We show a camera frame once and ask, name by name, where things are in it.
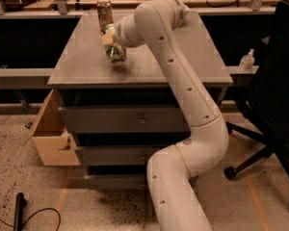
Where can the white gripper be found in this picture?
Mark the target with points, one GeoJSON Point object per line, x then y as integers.
{"type": "Point", "coordinates": [119, 33]}

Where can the green soda can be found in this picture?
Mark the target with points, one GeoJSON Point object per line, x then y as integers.
{"type": "Point", "coordinates": [111, 51]}

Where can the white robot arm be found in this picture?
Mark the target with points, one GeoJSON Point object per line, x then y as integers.
{"type": "Point", "coordinates": [170, 170]}

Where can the brown soda can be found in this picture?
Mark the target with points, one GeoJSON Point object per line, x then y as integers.
{"type": "Point", "coordinates": [104, 12]}

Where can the grey drawer cabinet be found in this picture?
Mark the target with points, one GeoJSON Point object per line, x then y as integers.
{"type": "Point", "coordinates": [84, 77]}

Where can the top grey drawer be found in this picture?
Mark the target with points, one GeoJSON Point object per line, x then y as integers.
{"type": "Point", "coordinates": [112, 119]}

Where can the grey drawer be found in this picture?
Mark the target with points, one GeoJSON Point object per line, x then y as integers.
{"type": "Point", "coordinates": [112, 119]}
{"type": "Point", "coordinates": [116, 181]}
{"type": "Point", "coordinates": [114, 155]}

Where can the middle grey drawer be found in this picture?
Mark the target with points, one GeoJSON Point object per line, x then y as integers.
{"type": "Point", "coordinates": [114, 155]}

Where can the wooden box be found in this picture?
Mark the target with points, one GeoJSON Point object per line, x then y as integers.
{"type": "Point", "coordinates": [55, 146]}

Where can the hand sanitizer bottle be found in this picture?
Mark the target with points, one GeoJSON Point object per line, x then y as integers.
{"type": "Point", "coordinates": [247, 62]}

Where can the bottom grey drawer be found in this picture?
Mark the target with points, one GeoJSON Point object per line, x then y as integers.
{"type": "Point", "coordinates": [116, 181]}

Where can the black office chair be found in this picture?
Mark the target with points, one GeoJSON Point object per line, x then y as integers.
{"type": "Point", "coordinates": [265, 101]}

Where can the black cylindrical tool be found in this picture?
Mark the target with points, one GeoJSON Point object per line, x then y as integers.
{"type": "Point", "coordinates": [20, 204]}

